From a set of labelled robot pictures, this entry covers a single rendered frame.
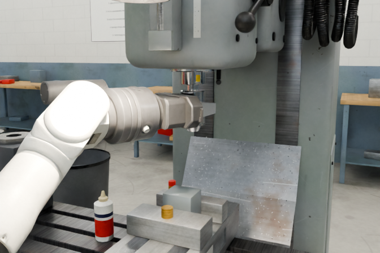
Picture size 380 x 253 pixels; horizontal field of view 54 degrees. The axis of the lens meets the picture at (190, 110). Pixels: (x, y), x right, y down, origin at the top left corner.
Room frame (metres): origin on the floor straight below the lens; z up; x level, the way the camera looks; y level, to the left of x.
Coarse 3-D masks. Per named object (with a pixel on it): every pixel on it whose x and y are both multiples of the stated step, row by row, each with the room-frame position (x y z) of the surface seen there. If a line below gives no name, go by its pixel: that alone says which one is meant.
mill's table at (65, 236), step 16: (48, 208) 0.93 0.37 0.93; (64, 208) 0.93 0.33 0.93; (80, 208) 0.93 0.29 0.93; (48, 224) 0.85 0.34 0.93; (64, 224) 0.83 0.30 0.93; (80, 224) 0.83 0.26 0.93; (32, 240) 0.76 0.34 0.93; (48, 240) 0.76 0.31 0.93; (64, 240) 0.76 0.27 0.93; (80, 240) 0.76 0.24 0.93; (96, 240) 0.76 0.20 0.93; (112, 240) 0.77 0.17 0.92; (240, 240) 0.76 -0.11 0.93
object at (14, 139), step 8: (0, 136) 0.90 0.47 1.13; (8, 136) 0.92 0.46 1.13; (16, 136) 0.93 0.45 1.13; (24, 136) 0.90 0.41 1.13; (0, 144) 0.87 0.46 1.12; (8, 144) 0.87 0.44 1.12; (16, 144) 0.87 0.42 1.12; (0, 152) 0.85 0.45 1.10; (8, 152) 0.84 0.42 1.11; (0, 160) 0.85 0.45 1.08; (8, 160) 0.84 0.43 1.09; (0, 168) 0.85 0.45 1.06; (48, 200) 0.93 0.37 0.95
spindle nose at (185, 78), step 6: (180, 72) 0.68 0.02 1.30; (186, 72) 0.67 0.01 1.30; (192, 72) 0.66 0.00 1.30; (198, 72) 0.67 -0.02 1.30; (204, 72) 0.68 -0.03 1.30; (180, 78) 0.68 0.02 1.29; (186, 78) 0.67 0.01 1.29; (192, 78) 0.66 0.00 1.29; (204, 78) 0.68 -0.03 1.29; (186, 84) 0.67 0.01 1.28; (192, 84) 0.66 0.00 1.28; (198, 84) 0.67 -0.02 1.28
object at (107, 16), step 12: (96, 0) 5.87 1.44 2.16; (108, 0) 5.79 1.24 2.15; (96, 12) 5.88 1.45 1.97; (108, 12) 5.79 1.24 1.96; (120, 12) 5.70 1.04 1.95; (96, 24) 5.88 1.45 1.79; (108, 24) 5.79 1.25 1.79; (120, 24) 5.71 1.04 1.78; (96, 36) 5.88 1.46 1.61; (108, 36) 5.80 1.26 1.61; (120, 36) 5.71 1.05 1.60
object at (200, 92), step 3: (180, 90) 0.69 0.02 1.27; (183, 90) 0.67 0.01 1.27; (186, 90) 0.67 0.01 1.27; (189, 90) 0.67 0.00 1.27; (192, 90) 0.67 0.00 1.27; (195, 90) 0.67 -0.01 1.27; (198, 90) 0.67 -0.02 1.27; (201, 90) 0.67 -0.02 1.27; (204, 90) 0.68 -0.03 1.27; (180, 93) 0.68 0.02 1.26; (183, 93) 0.67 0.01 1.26; (186, 93) 0.67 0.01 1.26; (189, 93) 0.66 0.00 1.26; (192, 93) 0.66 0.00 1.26; (195, 93) 0.66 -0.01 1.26; (198, 93) 0.67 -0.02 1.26; (201, 93) 0.67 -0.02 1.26; (204, 93) 0.68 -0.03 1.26; (198, 96) 0.67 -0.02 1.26
